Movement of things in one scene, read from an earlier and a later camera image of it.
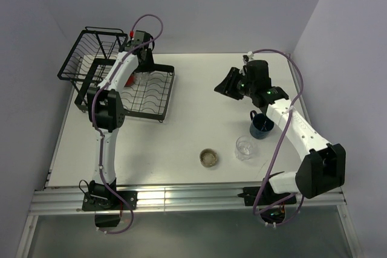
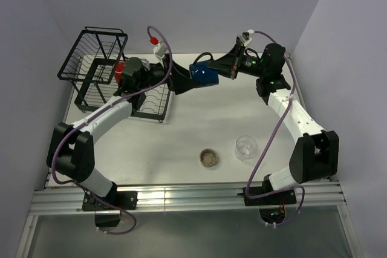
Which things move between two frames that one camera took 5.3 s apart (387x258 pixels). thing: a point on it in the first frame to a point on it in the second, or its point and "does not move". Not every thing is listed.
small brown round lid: x=208 y=158 does not move
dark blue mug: x=260 y=125 to x=202 y=75
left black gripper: x=149 y=66 to x=181 y=81
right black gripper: x=226 y=87 to x=226 y=61
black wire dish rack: x=146 y=96 does not move
